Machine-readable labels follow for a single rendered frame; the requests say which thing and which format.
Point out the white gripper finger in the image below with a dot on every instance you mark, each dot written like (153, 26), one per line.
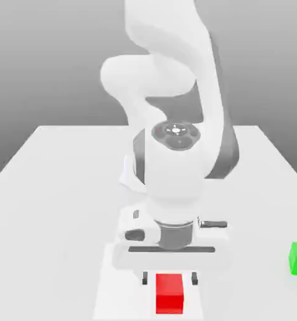
(145, 277)
(194, 277)

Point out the small red cube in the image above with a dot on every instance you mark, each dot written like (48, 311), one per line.
(169, 293)

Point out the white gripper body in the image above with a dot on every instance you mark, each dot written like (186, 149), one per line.
(170, 259)

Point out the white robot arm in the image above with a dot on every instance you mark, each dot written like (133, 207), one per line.
(173, 170)

